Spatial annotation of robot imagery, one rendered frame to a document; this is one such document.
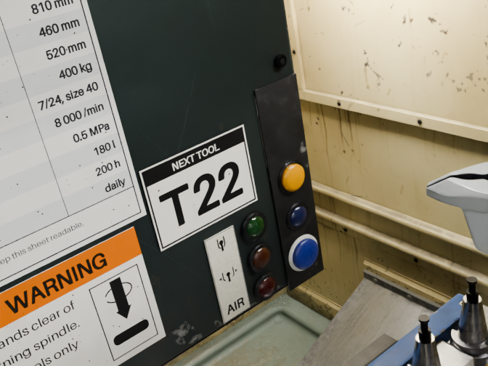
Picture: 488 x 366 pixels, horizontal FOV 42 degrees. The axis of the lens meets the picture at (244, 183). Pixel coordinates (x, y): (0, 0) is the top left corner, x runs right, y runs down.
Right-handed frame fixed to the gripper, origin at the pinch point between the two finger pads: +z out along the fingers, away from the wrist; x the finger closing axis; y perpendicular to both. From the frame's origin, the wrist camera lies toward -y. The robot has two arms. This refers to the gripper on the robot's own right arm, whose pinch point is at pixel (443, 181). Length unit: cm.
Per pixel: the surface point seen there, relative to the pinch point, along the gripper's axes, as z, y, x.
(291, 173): 12.5, -0.7, -0.3
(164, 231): 19.4, -0.9, -10.9
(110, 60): 19.8, -14.7, -11.2
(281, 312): 66, 106, 104
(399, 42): 19, 13, 85
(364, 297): 33, 83, 88
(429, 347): 5.4, 37.4, 21.8
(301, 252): 12.6, 7.3, -0.7
